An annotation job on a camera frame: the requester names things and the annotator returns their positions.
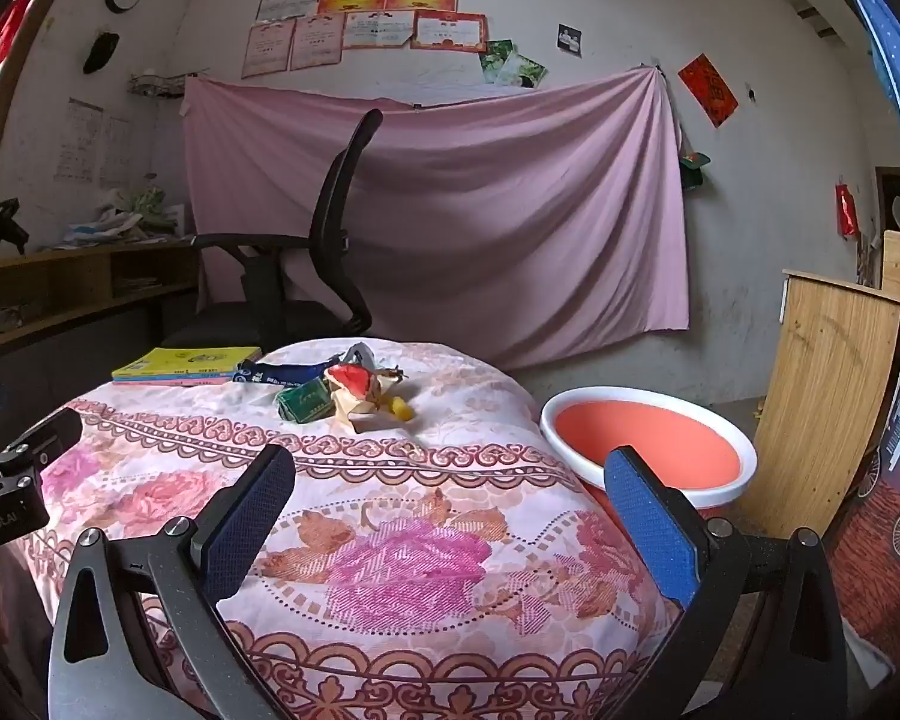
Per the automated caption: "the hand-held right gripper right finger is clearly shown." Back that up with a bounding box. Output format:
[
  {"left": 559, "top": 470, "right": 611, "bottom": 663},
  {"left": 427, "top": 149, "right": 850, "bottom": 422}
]
[{"left": 602, "top": 445, "right": 848, "bottom": 720}]

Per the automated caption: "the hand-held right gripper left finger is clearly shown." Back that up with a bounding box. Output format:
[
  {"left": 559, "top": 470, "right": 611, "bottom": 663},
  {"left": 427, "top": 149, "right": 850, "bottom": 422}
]
[{"left": 47, "top": 444, "right": 297, "bottom": 720}]

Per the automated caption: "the orange and white basin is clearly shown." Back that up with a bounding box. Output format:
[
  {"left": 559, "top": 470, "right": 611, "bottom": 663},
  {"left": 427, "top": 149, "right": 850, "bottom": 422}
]
[{"left": 540, "top": 388, "right": 758, "bottom": 522}]

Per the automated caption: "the cream paper pouch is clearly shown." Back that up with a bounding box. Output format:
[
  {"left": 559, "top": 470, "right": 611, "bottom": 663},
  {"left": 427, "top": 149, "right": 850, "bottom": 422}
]
[{"left": 328, "top": 382, "right": 392, "bottom": 432}]

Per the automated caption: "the bright green packet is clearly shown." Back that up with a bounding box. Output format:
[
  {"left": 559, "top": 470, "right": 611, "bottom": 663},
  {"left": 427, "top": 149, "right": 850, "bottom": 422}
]
[{"left": 274, "top": 379, "right": 336, "bottom": 422}]

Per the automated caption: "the dark blue packet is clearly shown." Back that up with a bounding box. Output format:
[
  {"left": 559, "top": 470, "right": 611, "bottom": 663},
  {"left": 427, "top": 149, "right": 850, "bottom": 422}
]
[{"left": 232, "top": 360, "right": 331, "bottom": 389}]

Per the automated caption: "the yellow book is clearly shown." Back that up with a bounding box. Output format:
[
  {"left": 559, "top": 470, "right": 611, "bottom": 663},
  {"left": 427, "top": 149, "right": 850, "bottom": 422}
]
[{"left": 111, "top": 346, "right": 263, "bottom": 380}]

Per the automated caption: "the wooden desk with shelf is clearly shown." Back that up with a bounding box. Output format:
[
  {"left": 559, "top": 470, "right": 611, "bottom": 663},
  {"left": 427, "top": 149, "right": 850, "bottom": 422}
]
[{"left": 0, "top": 236, "right": 200, "bottom": 361}]

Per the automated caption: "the red and white wrapper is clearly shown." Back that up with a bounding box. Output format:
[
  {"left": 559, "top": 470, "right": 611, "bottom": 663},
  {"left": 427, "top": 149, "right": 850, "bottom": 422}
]
[{"left": 324, "top": 362, "right": 376, "bottom": 398}]

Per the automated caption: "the floral covered round table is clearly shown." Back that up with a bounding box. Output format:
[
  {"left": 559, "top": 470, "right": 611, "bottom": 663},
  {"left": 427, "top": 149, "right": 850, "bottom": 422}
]
[{"left": 15, "top": 337, "right": 691, "bottom": 720}]

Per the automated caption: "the pile of papers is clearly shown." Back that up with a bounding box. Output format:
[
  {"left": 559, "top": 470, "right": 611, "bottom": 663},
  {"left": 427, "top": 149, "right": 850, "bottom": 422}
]
[{"left": 41, "top": 202, "right": 188, "bottom": 252}]

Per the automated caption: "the large light wooden board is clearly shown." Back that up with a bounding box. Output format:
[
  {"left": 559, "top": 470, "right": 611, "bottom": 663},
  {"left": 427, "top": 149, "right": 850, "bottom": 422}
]
[{"left": 731, "top": 268, "right": 900, "bottom": 541}]

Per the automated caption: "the green white plastic bag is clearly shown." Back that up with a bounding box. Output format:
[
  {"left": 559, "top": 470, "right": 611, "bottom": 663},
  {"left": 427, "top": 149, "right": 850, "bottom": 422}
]
[{"left": 116, "top": 186, "right": 167, "bottom": 217}]

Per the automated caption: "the black office chair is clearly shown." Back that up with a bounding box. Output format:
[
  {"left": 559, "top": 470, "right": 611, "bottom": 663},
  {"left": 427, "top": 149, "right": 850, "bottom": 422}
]
[{"left": 161, "top": 109, "right": 385, "bottom": 352}]

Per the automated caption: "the pink cloth sheet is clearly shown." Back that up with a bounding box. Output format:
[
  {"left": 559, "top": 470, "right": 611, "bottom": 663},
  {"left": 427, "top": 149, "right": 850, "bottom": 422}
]
[{"left": 182, "top": 64, "right": 691, "bottom": 370}]

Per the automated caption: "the red window curtain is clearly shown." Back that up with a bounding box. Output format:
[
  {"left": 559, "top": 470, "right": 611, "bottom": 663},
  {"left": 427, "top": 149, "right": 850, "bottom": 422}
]
[{"left": 0, "top": 0, "right": 53, "bottom": 158}]

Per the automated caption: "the small light wooden board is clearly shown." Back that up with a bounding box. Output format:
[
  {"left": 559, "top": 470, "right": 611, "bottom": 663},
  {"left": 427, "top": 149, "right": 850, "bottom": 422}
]
[{"left": 881, "top": 230, "right": 900, "bottom": 305}]

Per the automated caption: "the black hanging object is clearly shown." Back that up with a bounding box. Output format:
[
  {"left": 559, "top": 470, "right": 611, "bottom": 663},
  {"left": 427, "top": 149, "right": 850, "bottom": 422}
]
[{"left": 82, "top": 30, "right": 119, "bottom": 76}]

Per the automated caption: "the red hanging packet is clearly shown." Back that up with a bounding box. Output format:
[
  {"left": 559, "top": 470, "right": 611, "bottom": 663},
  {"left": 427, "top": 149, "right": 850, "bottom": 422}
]
[{"left": 835, "top": 181, "right": 860, "bottom": 237}]

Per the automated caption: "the red paper poster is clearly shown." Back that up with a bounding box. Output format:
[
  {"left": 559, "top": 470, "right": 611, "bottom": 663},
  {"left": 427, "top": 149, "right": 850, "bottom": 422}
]
[{"left": 678, "top": 52, "right": 740, "bottom": 128}]

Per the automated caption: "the blue printed curtain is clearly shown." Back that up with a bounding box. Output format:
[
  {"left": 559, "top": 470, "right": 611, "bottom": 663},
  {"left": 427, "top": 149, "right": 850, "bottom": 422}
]
[{"left": 821, "top": 0, "right": 900, "bottom": 665}]

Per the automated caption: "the white wall calendar sheet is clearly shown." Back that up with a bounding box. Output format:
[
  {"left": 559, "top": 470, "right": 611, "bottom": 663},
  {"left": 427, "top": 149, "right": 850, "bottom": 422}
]
[
  {"left": 99, "top": 114, "right": 132, "bottom": 188},
  {"left": 52, "top": 97, "right": 104, "bottom": 182}
]

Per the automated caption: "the wire wall shelf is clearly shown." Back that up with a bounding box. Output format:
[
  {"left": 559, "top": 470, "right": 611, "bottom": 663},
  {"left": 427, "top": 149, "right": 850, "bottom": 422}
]
[{"left": 127, "top": 71, "right": 188, "bottom": 98}]

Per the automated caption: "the dark wooden door frame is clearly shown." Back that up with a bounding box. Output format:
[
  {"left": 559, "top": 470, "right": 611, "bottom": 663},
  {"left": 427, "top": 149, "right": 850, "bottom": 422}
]
[{"left": 874, "top": 165, "right": 900, "bottom": 241}]

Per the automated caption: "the group of wall certificates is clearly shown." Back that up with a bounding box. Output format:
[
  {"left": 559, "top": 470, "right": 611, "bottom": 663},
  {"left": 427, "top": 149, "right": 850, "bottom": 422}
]
[{"left": 240, "top": 0, "right": 535, "bottom": 80}]

